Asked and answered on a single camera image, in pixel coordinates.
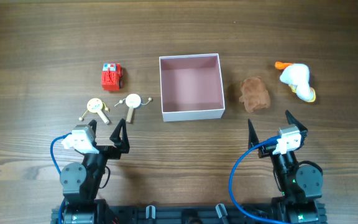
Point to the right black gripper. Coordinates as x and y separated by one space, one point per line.
302 130

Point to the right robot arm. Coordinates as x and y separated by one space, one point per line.
299 182

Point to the yellow wooden rattle drum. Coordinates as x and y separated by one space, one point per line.
96 106

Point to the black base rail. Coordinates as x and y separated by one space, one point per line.
207 214

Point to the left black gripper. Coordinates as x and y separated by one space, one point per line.
115 136

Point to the red toy fire truck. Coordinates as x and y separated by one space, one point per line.
111 77

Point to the white box pink interior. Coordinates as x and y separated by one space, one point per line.
191 87

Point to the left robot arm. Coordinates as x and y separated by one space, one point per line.
81 181

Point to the brown plush bear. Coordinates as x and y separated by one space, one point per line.
254 94

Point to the white plush duck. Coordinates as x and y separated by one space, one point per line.
297 77

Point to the white wooden rattle drum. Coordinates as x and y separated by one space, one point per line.
132 101

